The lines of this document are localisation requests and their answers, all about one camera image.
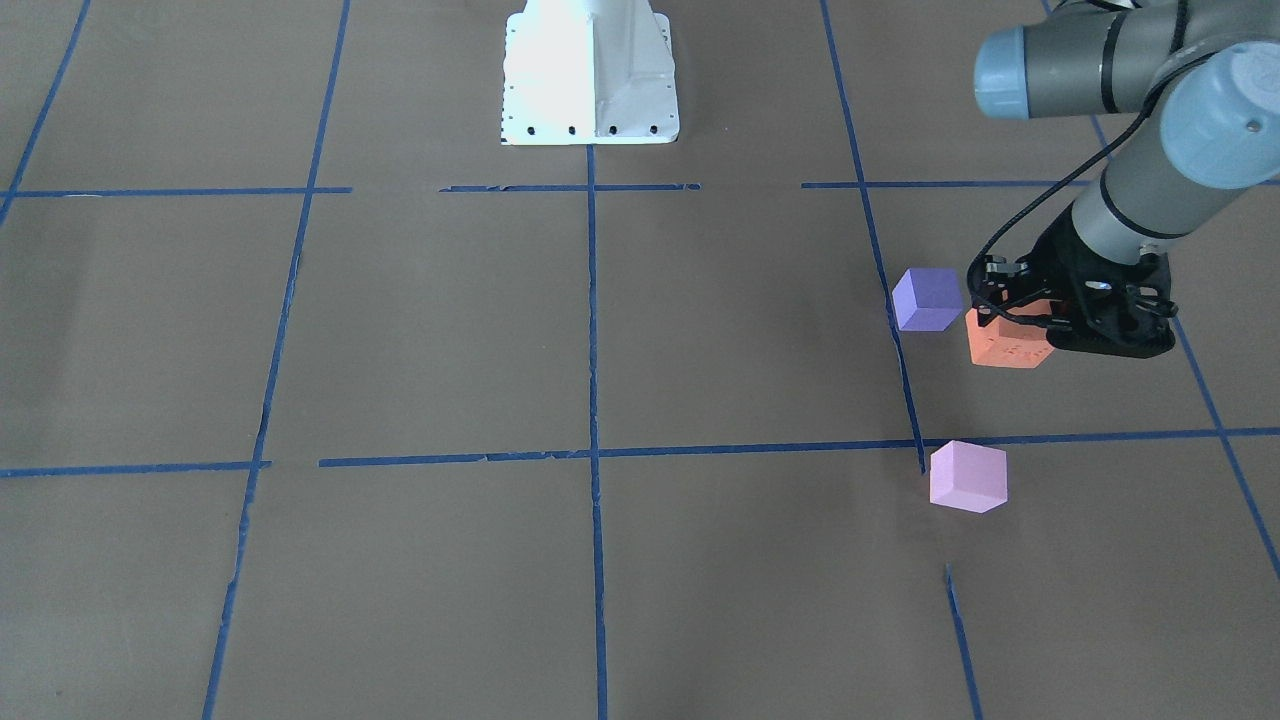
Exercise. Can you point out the pink foam cube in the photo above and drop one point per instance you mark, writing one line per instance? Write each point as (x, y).
(969, 477)

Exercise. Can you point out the orange foam cube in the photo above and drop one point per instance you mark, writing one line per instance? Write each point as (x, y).
(997, 342)

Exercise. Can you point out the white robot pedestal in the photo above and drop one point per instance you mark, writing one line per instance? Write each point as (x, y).
(589, 73)

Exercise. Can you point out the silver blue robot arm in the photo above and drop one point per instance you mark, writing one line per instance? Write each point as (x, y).
(1199, 80)

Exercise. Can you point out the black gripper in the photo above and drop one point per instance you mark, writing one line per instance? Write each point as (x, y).
(1050, 262)

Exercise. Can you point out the purple foam cube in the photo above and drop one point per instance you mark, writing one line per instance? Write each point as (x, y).
(928, 299)

